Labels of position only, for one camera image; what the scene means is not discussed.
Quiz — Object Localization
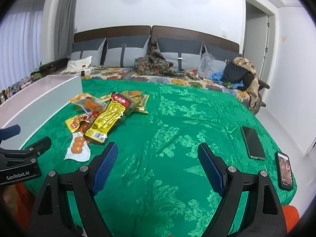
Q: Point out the floral bed sheet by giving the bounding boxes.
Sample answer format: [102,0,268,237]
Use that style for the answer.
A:
[0,65,258,115]

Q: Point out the blue cloth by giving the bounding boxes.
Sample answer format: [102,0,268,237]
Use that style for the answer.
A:
[210,71,245,89]

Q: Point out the sheer white curtain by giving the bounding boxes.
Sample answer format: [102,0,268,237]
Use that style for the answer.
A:
[0,0,43,89]

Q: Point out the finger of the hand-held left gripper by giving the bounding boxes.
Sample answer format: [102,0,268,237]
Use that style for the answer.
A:
[0,137,52,163]
[0,125,21,144]

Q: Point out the red label snack packet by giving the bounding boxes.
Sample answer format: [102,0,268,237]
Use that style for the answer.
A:
[110,92,135,109]

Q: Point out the dark red snack packet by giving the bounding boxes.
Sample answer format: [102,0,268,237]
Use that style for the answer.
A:
[83,111,100,132]

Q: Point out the orange sausage snack packet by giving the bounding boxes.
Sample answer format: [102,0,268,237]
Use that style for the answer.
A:
[70,92,110,111]

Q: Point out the clear packet of orange eggs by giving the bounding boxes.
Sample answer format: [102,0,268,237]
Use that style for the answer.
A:
[64,132,92,161]

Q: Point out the white foam box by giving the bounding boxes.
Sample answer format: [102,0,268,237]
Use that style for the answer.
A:
[0,75,83,151]

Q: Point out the grey curtain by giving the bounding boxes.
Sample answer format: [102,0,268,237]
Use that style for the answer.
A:
[58,0,79,60]

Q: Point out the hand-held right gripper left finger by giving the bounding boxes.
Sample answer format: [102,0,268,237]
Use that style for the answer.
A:
[28,142,119,237]

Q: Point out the black smartphone dark screen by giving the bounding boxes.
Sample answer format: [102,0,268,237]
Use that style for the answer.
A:
[241,126,266,160]

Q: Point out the clear plastic bag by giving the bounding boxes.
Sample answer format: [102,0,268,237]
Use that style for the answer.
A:
[197,45,216,78]

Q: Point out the orange cloth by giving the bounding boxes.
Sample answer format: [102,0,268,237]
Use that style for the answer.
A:
[283,205,300,228]
[7,185,32,228]

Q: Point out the black smartphone lit screen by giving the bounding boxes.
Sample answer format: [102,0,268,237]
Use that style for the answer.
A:
[275,151,294,190]

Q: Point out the dark wooden chair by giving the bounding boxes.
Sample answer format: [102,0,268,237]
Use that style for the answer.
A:
[243,73,271,108]

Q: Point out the long yellow snack packet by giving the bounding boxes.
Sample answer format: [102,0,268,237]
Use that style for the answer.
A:
[84,100,126,144]

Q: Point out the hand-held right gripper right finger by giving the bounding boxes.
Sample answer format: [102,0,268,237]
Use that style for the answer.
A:
[198,143,288,237]

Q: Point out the gold-edged dark snack packet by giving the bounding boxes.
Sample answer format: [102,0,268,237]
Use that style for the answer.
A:
[121,90,150,115]

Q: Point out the white plastic bag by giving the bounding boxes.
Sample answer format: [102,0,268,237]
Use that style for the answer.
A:
[67,56,93,70]

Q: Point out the white door frame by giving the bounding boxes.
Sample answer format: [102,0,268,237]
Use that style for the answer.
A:
[243,0,276,55]

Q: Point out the heap of clothes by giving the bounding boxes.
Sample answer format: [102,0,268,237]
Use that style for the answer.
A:
[221,63,250,84]
[233,57,262,115]

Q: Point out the dark patterned cloth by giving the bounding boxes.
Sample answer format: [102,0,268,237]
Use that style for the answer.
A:
[134,49,184,77]

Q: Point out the yellow cartoon snack packet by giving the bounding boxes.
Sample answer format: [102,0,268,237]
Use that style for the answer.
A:
[65,112,99,132]

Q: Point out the grey two-tone pillow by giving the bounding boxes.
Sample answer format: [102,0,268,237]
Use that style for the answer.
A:
[102,35,151,68]
[70,38,107,66]
[202,44,244,78]
[155,38,204,72]

